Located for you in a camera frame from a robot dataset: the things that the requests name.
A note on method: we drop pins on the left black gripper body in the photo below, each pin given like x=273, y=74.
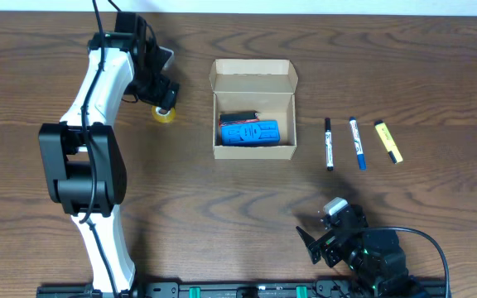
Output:
x=150, y=84

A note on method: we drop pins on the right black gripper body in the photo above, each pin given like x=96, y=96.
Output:
x=333, y=252

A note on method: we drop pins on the yellow clear tape roll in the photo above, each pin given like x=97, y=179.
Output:
x=163, y=116

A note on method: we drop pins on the red black stapler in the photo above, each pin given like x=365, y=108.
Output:
x=237, y=118

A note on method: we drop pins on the yellow highlighter pen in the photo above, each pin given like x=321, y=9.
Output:
x=387, y=139

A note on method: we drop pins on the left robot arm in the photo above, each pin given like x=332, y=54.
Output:
x=84, y=169

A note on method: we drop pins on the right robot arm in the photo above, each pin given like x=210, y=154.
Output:
x=375, y=257

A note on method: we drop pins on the blue whiteboard marker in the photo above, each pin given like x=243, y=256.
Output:
x=357, y=144

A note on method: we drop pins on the black whiteboard marker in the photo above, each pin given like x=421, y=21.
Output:
x=328, y=146

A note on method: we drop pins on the open cardboard box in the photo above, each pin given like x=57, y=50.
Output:
x=264, y=87

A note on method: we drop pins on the black mounting rail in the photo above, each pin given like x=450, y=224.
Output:
x=321, y=288

